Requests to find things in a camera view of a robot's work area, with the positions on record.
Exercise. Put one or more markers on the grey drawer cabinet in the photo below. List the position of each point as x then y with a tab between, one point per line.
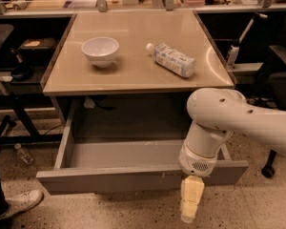
134	73

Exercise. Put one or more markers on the black box with label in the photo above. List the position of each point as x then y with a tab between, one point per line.
38	45

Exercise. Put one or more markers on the black joystick device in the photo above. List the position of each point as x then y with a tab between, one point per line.
22	71

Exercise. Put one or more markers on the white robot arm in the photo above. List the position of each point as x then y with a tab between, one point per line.
217	114

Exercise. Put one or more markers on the white plastic bottle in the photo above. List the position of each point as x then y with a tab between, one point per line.
171	59

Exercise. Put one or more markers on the grey top drawer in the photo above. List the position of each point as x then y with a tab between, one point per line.
129	145

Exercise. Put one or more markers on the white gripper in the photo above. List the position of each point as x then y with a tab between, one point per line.
194	163

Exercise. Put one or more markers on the white sneaker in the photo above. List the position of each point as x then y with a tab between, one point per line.
9	207

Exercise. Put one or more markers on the white ceramic bowl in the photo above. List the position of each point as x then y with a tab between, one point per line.
101	51

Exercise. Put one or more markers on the plastic bottle on floor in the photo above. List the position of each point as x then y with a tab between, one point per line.
24	154

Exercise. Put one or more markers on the black office chair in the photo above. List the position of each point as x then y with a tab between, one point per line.
270	87

